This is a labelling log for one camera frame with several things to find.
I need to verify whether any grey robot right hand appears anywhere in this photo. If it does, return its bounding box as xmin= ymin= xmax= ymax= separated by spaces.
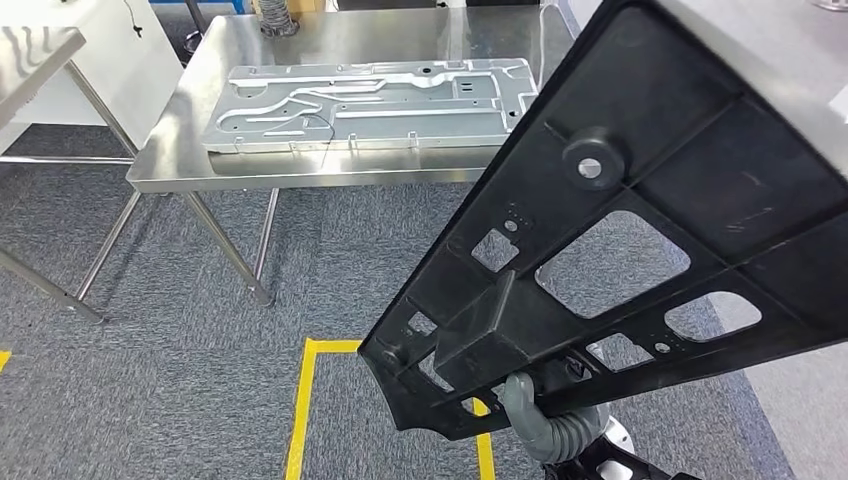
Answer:
xmin=501 ymin=372 xmax=556 ymax=462

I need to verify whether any black plastic frame part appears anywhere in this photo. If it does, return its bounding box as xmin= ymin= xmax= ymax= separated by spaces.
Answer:
xmin=357 ymin=0 xmax=848 ymax=442

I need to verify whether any stainless steel workbench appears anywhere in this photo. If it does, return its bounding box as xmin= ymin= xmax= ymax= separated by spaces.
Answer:
xmin=72 ymin=6 xmax=578 ymax=309

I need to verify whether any stamped grey metal panel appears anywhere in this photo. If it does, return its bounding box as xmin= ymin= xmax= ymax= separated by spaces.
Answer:
xmin=201 ymin=58 xmax=539 ymax=157

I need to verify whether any metal stanchion pole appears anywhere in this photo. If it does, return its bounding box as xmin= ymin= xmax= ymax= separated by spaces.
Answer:
xmin=182 ymin=0 xmax=208 ymax=54

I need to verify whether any blue plastic base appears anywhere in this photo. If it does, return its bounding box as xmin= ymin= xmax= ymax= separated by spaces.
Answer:
xmin=148 ymin=0 xmax=248 ymax=16

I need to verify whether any white box table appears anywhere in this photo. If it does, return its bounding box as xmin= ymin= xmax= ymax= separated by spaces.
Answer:
xmin=0 ymin=0 xmax=187 ymax=167

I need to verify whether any stainless steel table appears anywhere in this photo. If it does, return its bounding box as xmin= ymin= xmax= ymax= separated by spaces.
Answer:
xmin=0 ymin=26 xmax=140 ymax=326

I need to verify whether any thin black wire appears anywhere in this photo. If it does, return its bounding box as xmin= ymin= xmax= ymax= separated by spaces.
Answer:
xmin=301 ymin=112 xmax=336 ymax=170

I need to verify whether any grey corrugated hose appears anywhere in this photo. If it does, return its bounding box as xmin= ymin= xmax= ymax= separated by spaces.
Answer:
xmin=254 ymin=0 xmax=301 ymax=39

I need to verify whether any black cable with clip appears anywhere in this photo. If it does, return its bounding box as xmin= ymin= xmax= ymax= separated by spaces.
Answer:
xmin=122 ymin=0 xmax=144 ymax=38

